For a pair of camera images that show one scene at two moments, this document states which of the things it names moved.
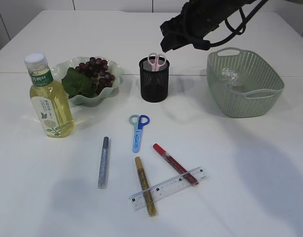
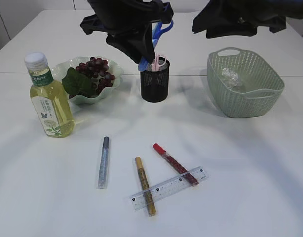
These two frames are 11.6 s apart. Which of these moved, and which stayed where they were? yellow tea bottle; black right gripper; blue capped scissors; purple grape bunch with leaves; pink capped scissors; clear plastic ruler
Moved: blue capped scissors; black right gripper
Stayed: pink capped scissors; clear plastic ruler; purple grape bunch with leaves; yellow tea bottle
